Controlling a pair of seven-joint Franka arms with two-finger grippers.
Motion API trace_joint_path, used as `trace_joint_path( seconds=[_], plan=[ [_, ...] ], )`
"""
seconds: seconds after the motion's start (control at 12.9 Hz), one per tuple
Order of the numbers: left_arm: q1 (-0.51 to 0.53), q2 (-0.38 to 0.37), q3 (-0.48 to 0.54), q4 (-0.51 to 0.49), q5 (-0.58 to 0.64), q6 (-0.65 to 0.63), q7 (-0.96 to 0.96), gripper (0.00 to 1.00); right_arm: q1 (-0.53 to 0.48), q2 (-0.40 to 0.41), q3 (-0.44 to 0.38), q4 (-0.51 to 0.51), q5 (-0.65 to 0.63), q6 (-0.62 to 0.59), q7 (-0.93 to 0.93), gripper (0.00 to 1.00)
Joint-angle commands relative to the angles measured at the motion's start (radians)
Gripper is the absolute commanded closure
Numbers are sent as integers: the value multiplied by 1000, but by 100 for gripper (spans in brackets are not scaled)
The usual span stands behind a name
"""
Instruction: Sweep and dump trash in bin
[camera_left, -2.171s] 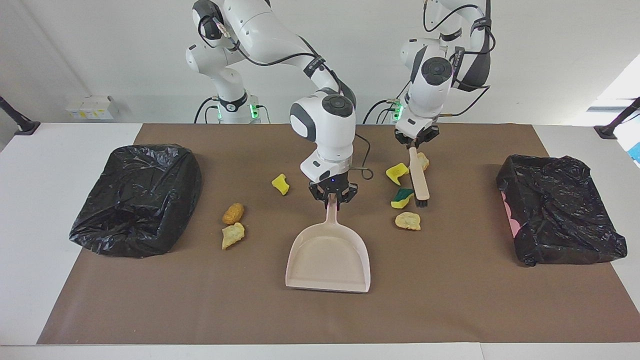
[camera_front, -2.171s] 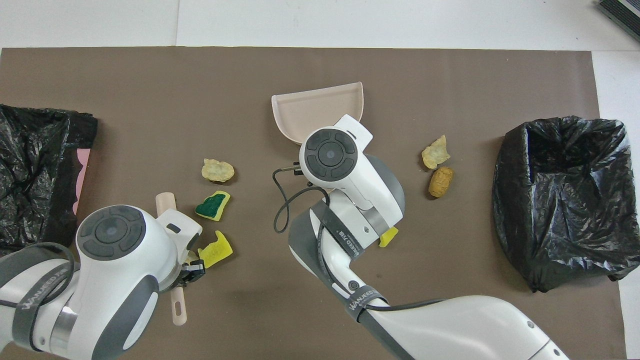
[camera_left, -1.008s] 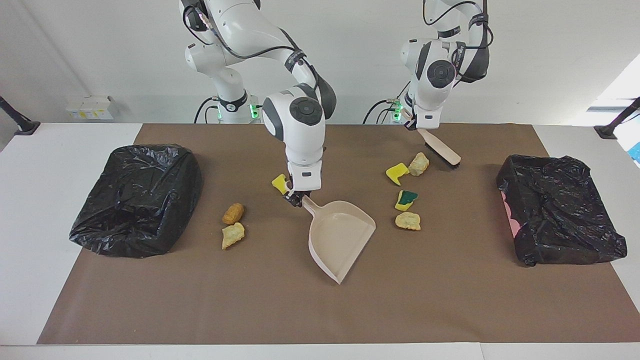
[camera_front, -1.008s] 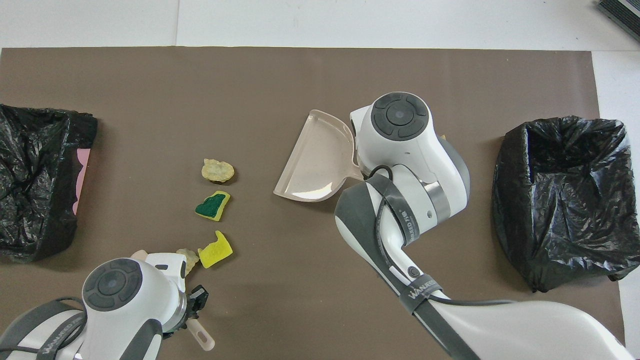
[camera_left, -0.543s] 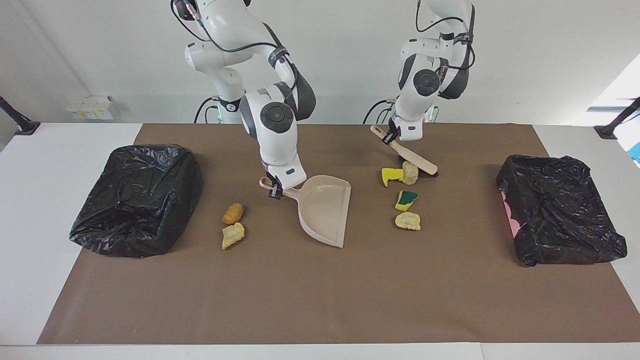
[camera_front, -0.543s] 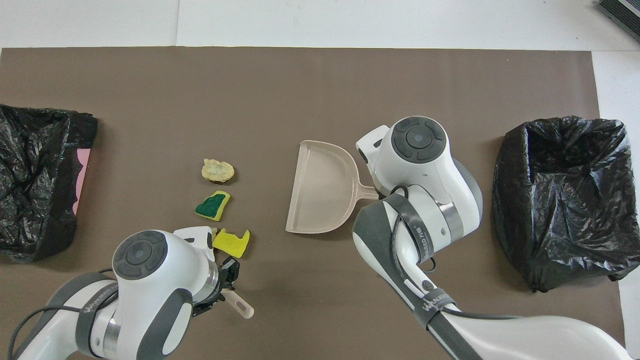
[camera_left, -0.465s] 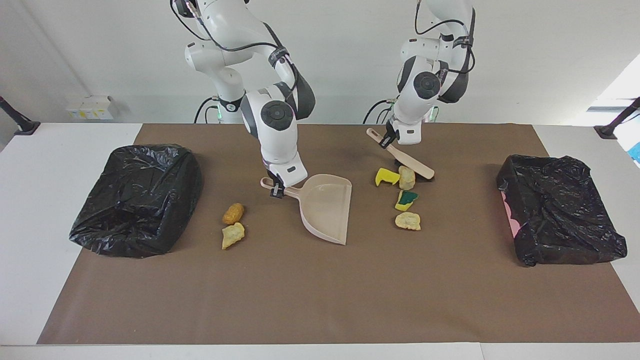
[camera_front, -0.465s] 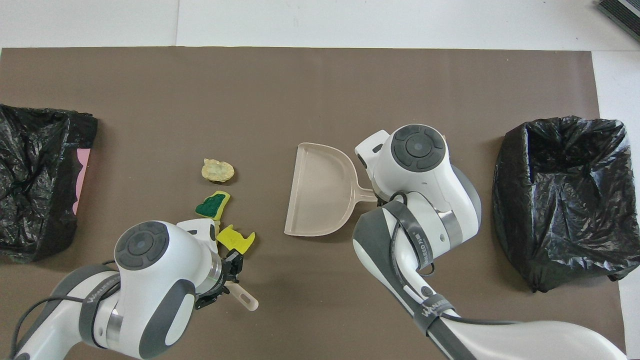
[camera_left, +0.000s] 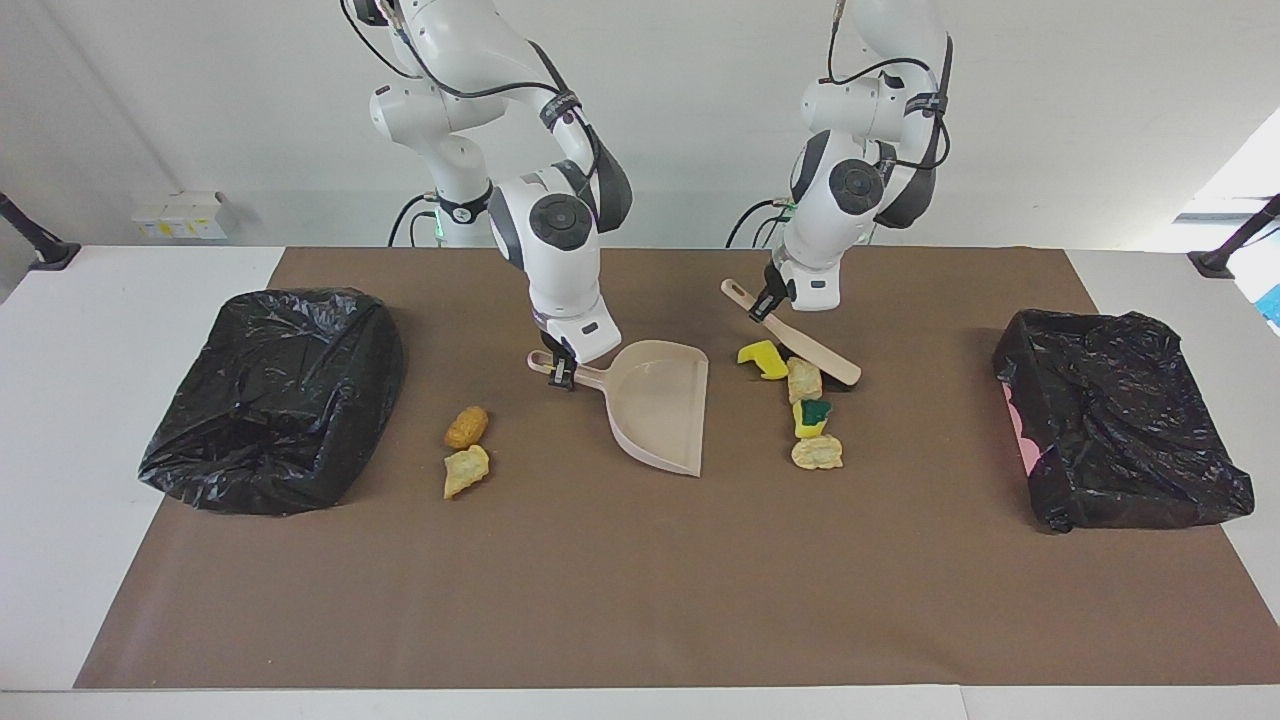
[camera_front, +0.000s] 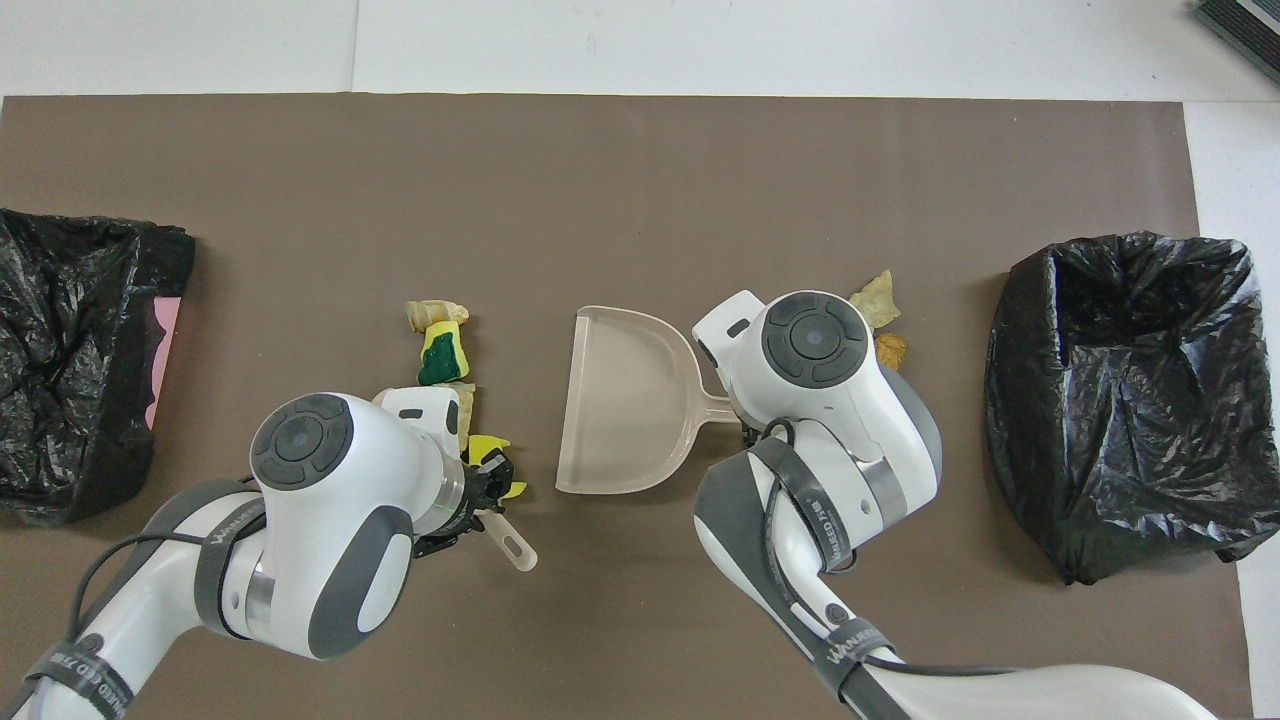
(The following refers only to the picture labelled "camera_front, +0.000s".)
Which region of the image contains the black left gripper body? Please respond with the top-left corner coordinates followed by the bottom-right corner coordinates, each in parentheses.
top-left (455, 465), bottom-right (501, 536)

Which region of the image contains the notched yellow sponge piece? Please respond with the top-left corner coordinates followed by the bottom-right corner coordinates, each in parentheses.
top-left (467, 434), bottom-right (529, 501)

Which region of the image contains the beige hand brush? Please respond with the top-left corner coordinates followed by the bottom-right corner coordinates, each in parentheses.
top-left (373, 388), bottom-right (538, 573)

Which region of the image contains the yellow and green sponge piece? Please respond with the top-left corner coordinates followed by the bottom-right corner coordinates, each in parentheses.
top-left (417, 320), bottom-right (472, 387)

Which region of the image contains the beige plastic dustpan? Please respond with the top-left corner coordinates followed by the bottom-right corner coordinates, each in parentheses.
top-left (555, 305), bottom-right (746, 496)

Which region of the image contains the tall black bag bin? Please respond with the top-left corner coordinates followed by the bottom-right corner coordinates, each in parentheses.
top-left (985, 231), bottom-right (1280, 586)

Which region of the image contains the pink bin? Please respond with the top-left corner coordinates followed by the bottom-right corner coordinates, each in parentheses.
top-left (145, 296), bottom-right (183, 426)

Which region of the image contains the flat black trash bag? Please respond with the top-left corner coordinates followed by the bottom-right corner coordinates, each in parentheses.
top-left (0, 208), bottom-right (197, 526)

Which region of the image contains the brown table mat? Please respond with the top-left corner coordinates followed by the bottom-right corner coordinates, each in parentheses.
top-left (0, 93), bottom-right (1256, 720)

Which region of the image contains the dark grey ribbed box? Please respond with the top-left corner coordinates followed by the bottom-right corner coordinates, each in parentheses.
top-left (1195, 0), bottom-right (1280, 86)

